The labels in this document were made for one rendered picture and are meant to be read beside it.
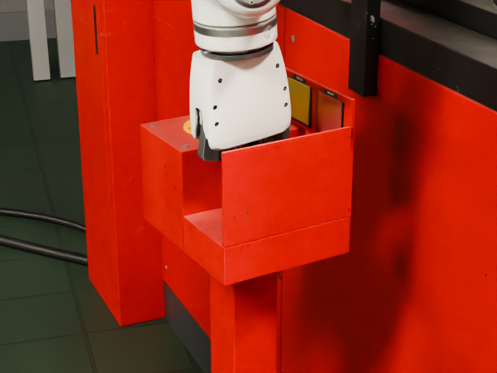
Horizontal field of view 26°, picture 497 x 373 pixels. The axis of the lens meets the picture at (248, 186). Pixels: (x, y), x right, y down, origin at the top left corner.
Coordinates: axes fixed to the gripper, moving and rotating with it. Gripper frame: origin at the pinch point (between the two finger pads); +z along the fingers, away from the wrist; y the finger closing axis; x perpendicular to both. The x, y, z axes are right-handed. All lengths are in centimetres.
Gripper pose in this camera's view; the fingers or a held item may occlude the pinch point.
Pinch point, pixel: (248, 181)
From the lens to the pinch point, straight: 115.9
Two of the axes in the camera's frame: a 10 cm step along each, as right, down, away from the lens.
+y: -8.6, 2.7, -4.3
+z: 0.7, 9.0, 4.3
